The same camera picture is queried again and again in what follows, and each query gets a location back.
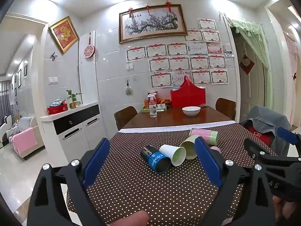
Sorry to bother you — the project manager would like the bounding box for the round red hanging ornament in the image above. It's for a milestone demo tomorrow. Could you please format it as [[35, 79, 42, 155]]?
[[84, 31, 96, 59]]

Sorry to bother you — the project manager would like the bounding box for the person's left hand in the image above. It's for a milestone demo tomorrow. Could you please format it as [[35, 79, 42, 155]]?
[[109, 210, 149, 226]]

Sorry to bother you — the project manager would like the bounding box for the green sheer curtain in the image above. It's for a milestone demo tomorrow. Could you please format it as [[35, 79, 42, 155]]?
[[225, 17, 270, 108]]

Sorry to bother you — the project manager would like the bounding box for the pink door curtain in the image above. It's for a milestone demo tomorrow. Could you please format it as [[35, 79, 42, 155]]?
[[283, 31, 301, 100]]

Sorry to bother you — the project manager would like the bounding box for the brown wooden chair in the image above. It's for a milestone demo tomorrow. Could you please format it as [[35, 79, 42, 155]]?
[[215, 98, 237, 121], [114, 106, 138, 131]]

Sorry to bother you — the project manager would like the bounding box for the green serving tray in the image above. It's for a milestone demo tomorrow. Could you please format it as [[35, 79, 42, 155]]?
[[141, 104, 167, 114]]

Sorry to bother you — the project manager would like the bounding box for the chair with grey jacket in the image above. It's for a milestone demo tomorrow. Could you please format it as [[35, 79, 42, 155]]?
[[239, 105, 292, 156]]

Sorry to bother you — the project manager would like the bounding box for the red box with black bag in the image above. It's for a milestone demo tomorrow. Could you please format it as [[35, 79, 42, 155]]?
[[47, 98, 69, 115]]

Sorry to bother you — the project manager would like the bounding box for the pink blanket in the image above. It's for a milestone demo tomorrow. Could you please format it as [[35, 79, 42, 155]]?
[[11, 127, 38, 154]]

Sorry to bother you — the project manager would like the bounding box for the white sofa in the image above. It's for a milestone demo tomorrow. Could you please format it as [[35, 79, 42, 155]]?
[[0, 115, 46, 159]]

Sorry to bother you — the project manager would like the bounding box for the clear spray bottle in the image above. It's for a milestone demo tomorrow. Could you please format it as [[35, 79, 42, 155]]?
[[148, 93, 158, 118]]

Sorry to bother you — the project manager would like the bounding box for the grey window curtain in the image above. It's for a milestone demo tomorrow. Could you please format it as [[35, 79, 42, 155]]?
[[0, 81, 9, 126]]

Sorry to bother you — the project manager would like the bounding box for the red gift bag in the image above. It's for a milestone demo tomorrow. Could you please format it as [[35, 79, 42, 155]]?
[[170, 75, 207, 108]]

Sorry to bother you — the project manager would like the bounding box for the white and black cabinet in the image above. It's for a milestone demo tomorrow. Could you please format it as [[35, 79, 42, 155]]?
[[39, 101, 106, 155]]

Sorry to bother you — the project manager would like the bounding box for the group of wall certificates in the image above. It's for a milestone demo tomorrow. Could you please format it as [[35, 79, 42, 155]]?
[[126, 18, 229, 88]]

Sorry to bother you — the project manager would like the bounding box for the framed plum blossom painting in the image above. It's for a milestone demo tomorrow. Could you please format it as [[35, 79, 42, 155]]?
[[118, 4, 189, 44]]

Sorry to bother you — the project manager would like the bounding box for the white bowl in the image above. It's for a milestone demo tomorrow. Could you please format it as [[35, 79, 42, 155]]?
[[182, 106, 202, 117]]

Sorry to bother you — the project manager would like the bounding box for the white door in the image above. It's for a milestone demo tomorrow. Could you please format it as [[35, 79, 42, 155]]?
[[235, 40, 267, 123]]

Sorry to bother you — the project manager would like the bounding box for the light green cup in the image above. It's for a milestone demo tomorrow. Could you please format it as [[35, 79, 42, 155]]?
[[180, 135, 199, 159]]

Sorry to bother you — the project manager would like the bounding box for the person's right hand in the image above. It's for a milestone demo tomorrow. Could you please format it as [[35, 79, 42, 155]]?
[[273, 196, 301, 219]]

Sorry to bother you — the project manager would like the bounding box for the red framed gold artwork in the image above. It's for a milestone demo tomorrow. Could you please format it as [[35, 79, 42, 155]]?
[[48, 16, 80, 54]]

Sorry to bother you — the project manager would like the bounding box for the brown polka dot tablecloth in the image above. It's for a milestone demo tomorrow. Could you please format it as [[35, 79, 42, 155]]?
[[66, 122, 280, 226]]

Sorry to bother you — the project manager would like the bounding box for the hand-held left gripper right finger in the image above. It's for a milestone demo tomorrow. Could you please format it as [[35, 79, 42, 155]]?
[[194, 137, 276, 226]]

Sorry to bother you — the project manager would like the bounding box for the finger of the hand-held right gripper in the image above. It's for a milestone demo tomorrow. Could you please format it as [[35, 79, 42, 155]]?
[[277, 127, 301, 147], [244, 138, 283, 164]]

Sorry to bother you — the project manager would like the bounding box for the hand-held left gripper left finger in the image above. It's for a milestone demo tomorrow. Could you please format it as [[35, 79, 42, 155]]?
[[27, 138, 111, 226]]

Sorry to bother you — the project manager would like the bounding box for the pink and green cup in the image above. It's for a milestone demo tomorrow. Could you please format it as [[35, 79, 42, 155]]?
[[189, 128, 220, 146]]

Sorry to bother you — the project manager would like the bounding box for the red diamond door decoration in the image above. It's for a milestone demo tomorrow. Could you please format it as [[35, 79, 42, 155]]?
[[239, 54, 255, 75]]

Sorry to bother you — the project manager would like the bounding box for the white paper cup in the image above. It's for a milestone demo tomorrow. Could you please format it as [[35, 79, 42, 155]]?
[[159, 144, 187, 166]]

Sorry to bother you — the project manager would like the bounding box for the dark blue printed cup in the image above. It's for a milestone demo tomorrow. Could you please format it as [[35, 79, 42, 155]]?
[[141, 145, 172, 175]]

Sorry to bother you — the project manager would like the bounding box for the small potted plant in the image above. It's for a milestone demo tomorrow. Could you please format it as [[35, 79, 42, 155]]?
[[66, 89, 83, 109]]

